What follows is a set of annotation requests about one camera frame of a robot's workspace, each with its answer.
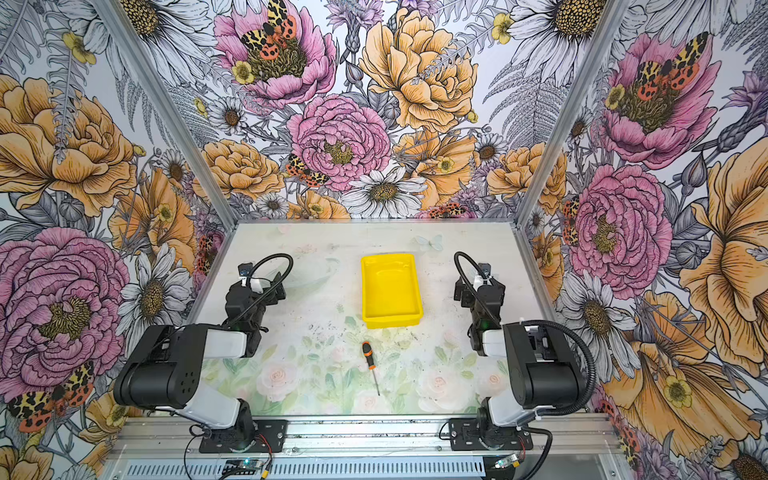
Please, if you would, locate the aluminium front rail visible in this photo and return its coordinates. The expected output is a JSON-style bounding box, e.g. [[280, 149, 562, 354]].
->
[[108, 413, 621, 461]]

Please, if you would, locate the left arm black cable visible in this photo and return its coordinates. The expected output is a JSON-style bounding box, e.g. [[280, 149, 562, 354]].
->
[[227, 252, 295, 328]]

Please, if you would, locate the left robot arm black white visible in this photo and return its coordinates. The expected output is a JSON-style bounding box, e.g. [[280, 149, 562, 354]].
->
[[113, 253, 294, 451]]

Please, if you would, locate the white slotted cable duct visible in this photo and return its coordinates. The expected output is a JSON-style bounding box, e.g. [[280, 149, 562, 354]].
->
[[113, 456, 486, 479]]

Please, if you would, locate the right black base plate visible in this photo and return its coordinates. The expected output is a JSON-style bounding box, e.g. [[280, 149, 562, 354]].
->
[[447, 418, 533, 452]]

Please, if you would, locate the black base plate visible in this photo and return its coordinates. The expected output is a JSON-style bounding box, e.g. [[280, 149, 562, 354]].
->
[[198, 419, 289, 454], [447, 418, 533, 452]]

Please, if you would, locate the small green circuit board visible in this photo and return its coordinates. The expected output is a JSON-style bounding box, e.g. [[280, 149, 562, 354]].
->
[[222, 458, 264, 477]]

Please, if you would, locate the small right circuit board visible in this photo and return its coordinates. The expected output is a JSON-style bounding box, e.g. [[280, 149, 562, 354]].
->
[[493, 454, 521, 470]]

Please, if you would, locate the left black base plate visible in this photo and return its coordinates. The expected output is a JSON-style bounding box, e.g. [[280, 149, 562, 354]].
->
[[198, 419, 289, 454]]

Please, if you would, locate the yellow plastic bin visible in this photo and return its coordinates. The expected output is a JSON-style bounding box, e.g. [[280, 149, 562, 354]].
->
[[361, 253, 424, 329]]

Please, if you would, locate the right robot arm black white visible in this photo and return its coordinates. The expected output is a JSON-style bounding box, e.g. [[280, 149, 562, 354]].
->
[[448, 275, 588, 451]]

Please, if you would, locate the orange black handled screwdriver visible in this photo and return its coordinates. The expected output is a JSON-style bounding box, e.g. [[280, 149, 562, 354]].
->
[[361, 341, 381, 396]]

